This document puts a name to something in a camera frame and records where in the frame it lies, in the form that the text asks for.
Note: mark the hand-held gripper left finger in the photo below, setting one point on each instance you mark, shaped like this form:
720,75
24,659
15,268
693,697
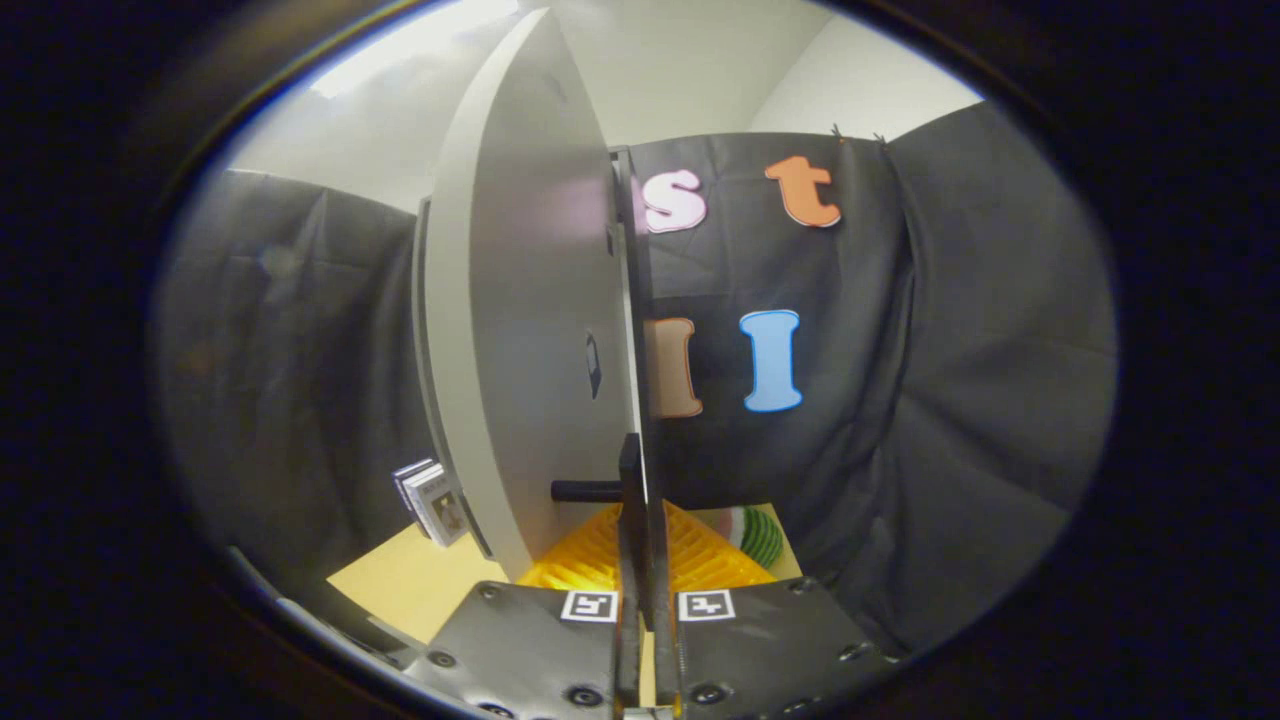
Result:
630,540

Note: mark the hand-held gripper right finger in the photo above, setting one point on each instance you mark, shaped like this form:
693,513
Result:
657,570

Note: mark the white shoe cabinet door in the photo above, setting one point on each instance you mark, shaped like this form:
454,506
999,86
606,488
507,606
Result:
540,300

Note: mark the watermelon slice toy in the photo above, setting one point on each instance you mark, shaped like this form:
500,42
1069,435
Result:
760,538

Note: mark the small stack of white books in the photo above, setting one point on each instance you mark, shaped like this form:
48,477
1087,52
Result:
435,505

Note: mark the black backdrop cloth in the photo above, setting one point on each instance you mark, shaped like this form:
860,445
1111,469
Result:
1000,350

